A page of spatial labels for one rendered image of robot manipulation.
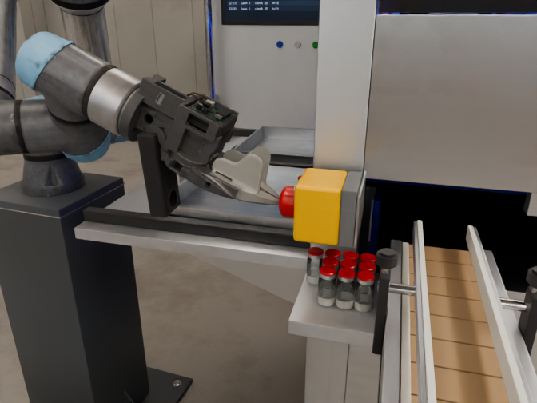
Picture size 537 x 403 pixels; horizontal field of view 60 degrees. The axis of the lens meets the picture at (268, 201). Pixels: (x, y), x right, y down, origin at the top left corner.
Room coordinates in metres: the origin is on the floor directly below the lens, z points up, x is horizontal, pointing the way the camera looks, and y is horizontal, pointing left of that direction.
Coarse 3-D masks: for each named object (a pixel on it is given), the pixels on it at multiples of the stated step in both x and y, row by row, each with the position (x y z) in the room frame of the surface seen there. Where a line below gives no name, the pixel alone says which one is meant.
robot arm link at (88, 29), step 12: (60, 0) 0.95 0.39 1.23; (72, 0) 0.94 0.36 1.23; (84, 0) 0.95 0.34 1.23; (96, 0) 0.96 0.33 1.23; (108, 0) 1.00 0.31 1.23; (60, 12) 1.01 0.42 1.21; (72, 12) 0.97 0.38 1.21; (84, 12) 0.97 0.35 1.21; (96, 12) 0.99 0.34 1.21; (72, 24) 0.99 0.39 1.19; (84, 24) 0.99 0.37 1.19; (96, 24) 1.00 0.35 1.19; (72, 36) 1.01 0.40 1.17; (84, 36) 1.00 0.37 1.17; (96, 36) 1.02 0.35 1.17; (84, 48) 1.02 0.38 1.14; (96, 48) 1.03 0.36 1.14; (108, 48) 1.06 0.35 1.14; (108, 60) 1.07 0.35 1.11
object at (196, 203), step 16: (272, 176) 0.93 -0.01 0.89; (288, 176) 0.92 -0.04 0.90; (192, 192) 0.86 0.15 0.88; (208, 192) 0.86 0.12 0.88; (368, 192) 0.86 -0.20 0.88; (176, 208) 0.71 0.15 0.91; (192, 208) 0.70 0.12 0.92; (208, 208) 0.78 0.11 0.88; (224, 208) 0.78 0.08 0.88; (240, 208) 0.78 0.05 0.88; (256, 208) 0.78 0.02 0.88; (272, 208) 0.78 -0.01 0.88; (256, 224) 0.67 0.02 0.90; (272, 224) 0.66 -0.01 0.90; (288, 224) 0.65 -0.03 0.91
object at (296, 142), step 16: (272, 128) 1.28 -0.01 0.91; (288, 128) 1.27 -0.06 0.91; (240, 144) 1.10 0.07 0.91; (256, 144) 1.22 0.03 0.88; (272, 144) 1.22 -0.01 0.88; (288, 144) 1.22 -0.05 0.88; (304, 144) 1.22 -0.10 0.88; (272, 160) 1.01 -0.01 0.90; (288, 160) 1.01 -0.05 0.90; (304, 160) 1.00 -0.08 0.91
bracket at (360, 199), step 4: (364, 172) 0.56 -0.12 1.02; (364, 176) 0.54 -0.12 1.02; (364, 180) 0.54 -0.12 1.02; (364, 184) 0.55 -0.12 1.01; (360, 188) 0.50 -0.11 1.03; (364, 188) 0.56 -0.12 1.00; (360, 192) 0.49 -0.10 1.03; (360, 196) 0.48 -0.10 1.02; (360, 200) 0.49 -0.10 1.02; (360, 204) 0.50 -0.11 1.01; (356, 208) 0.48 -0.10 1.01; (360, 208) 0.50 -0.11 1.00; (356, 212) 0.48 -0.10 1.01; (360, 212) 0.51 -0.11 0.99; (356, 216) 0.48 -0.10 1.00; (360, 216) 0.52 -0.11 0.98; (356, 220) 0.48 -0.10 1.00; (360, 220) 0.52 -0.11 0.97; (356, 224) 0.48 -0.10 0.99; (360, 224) 0.53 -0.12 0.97; (356, 228) 0.48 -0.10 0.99; (356, 232) 0.48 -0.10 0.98; (356, 236) 0.48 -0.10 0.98; (356, 240) 0.48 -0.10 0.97
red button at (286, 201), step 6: (288, 186) 0.53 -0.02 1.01; (294, 186) 0.54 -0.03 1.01; (282, 192) 0.53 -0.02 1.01; (288, 192) 0.52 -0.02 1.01; (282, 198) 0.52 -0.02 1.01; (288, 198) 0.52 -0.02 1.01; (282, 204) 0.52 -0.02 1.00; (288, 204) 0.51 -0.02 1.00; (282, 210) 0.52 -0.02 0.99; (288, 210) 0.51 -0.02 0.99; (288, 216) 0.52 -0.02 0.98
